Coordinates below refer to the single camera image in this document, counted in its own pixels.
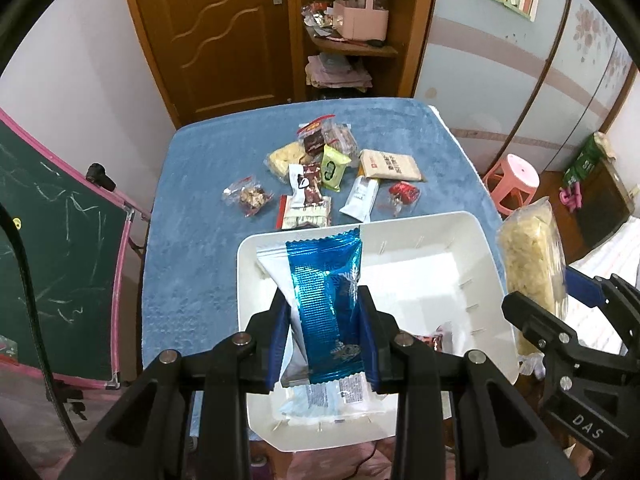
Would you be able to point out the black clamp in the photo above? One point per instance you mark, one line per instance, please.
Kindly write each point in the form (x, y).
(97, 174)

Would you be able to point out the green snack packet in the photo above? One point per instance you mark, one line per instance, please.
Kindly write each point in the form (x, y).
(334, 167)

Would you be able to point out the white snack packet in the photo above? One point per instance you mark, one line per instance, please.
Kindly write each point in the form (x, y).
(270, 265)

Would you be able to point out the stack of folded pink cloths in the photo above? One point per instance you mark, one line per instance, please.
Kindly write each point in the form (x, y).
(340, 72)

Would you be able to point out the blue fleece blanket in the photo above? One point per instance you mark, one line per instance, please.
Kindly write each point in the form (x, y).
(200, 240)

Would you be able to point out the black and maroon snack packet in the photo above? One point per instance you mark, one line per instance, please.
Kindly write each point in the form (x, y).
(306, 185)

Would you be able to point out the wooden shelf unit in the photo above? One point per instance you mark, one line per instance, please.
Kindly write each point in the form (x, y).
(407, 20)

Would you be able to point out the clear bag of nuts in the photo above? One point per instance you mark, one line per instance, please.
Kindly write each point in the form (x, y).
(248, 196)

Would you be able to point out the white plastic tray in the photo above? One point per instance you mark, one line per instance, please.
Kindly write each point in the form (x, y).
(425, 280)

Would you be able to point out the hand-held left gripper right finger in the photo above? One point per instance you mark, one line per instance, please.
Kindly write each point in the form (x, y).
(367, 345)

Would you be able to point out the dark brown board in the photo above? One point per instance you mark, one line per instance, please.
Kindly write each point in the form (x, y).
(600, 200)

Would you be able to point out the long yellow cracker packet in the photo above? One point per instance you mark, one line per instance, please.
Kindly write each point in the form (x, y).
(530, 250)

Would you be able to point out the green chalkboard with pink frame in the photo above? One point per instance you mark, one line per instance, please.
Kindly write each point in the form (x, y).
(60, 235)

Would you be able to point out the pink plastic stool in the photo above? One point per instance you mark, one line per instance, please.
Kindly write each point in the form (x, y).
(517, 175)

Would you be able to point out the clear packet of brown biscuits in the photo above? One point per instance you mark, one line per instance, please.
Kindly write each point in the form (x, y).
(341, 139)

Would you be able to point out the blue foil snack packet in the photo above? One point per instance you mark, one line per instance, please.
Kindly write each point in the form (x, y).
(325, 280)

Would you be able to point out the green bag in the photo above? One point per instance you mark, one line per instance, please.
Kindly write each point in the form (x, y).
(585, 160)

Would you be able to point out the white patterned bedding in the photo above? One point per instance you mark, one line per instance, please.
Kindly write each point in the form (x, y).
(610, 260)

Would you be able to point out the white packet with red edge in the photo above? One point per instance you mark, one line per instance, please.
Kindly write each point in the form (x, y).
(305, 217)

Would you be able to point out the pile of packets on shelf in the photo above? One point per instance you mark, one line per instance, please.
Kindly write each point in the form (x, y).
(320, 17)

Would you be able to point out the small pink object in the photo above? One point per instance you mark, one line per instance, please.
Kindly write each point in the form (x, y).
(572, 197)

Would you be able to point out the white tube-shaped packet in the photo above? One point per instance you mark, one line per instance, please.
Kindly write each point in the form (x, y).
(360, 199)

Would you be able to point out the beige snack box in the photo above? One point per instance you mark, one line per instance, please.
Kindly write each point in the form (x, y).
(390, 165)

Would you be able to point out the dark packet with red label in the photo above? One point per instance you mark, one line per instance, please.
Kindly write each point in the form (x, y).
(314, 141)

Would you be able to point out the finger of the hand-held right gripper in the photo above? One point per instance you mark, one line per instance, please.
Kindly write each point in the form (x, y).
(582, 285)
(530, 316)

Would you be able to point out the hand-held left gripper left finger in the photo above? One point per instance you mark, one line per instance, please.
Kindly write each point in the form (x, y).
(279, 355)

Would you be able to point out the wooden door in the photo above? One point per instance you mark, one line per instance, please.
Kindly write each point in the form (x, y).
(200, 60)

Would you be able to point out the pink basket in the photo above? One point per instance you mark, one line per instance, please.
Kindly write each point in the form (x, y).
(360, 22)

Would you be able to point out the small red snack packet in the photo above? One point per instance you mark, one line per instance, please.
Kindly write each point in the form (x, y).
(437, 341)

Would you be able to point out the clear printed snack packet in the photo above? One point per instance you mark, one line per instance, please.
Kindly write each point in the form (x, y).
(325, 400)

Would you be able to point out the red candy packet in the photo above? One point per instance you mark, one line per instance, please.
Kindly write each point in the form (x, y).
(404, 191)

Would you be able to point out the pale yellow crumbly snack packet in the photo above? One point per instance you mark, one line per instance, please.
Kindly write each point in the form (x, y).
(284, 159)

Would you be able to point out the pale blue wardrobe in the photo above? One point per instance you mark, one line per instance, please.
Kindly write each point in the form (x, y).
(475, 85)

